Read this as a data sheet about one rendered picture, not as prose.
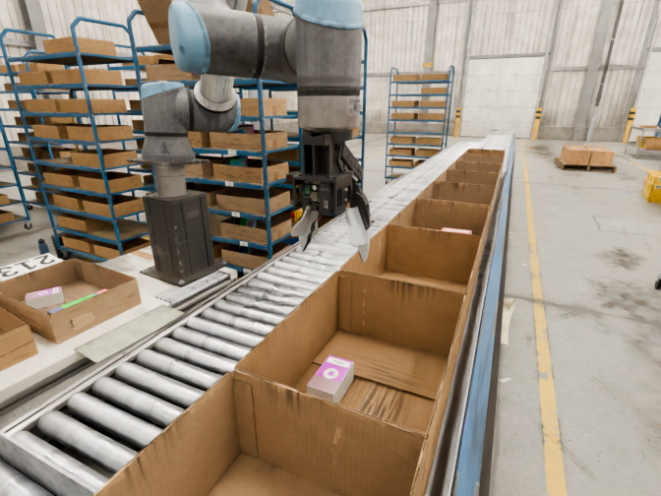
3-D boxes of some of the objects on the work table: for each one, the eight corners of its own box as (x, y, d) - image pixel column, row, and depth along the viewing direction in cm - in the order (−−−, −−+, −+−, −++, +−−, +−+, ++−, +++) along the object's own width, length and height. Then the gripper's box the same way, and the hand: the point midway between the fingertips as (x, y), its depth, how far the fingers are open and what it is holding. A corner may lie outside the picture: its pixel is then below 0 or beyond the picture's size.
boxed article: (30, 304, 131) (26, 293, 130) (64, 297, 137) (60, 285, 135) (29, 311, 127) (25, 299, 125) (64, 303, 132) (60, 291, 131)
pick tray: (81, 279, 151) (74, 257, 147) (143, 303, 134) (138, 278, 130) (-5, 312, 127) (-15, 286, 124) (57, 345, 110) (48, 316, 107)
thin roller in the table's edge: (228, 278, 157) (228, 274, 156) (172, 307, 134) (171, 302, 134) (225, 277, 158) (224, 273, 157) (168, 306, 135) (168, 301, 135)
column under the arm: (140, 273, 157) (123, 196, 145) (190, 253, 178) (179, 184, 166) (181, 287, 145) (167, 204, 133) (229, 264, 165) (221, 190, 153)
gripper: (262, 130, 54) (270, 261, 62) (371, 134, 48) (365, 280, 55) (292, 127, 62) (296, 244, 69) (390, 130, 55) (383, 260, 62)
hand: (334, 251), depth 64 cm, fingers open, 10 cm apart
